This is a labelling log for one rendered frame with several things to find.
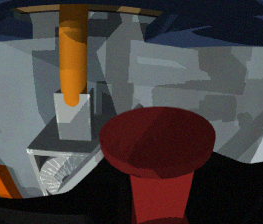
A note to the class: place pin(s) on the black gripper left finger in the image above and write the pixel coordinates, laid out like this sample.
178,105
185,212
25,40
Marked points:
102,197

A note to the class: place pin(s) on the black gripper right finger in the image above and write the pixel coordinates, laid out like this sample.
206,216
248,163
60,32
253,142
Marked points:
225,191

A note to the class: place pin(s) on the blue rectangular frame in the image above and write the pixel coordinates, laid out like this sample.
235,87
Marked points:
183,23

